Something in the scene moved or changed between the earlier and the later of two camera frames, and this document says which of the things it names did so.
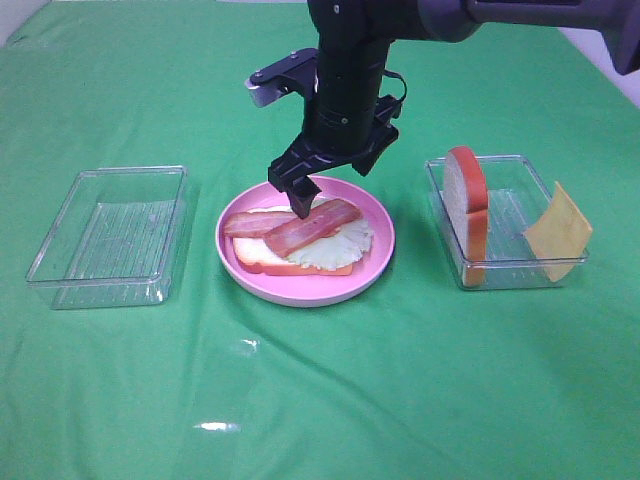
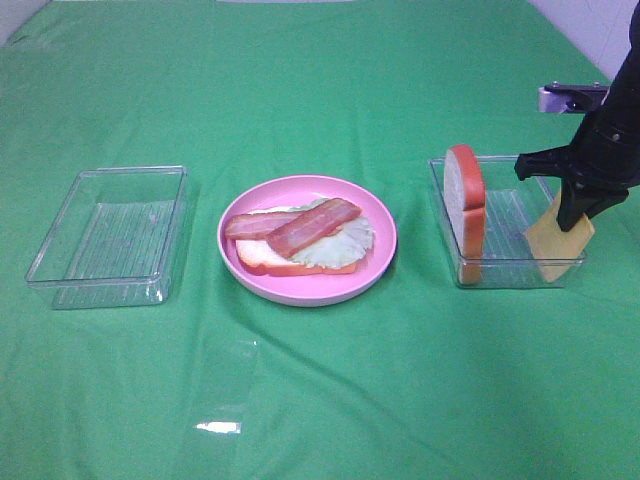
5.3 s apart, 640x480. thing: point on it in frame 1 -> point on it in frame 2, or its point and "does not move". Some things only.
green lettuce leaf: [342, 250] does not move
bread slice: [258, 256] does not move
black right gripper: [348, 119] -> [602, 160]
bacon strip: [322, 219] does not move
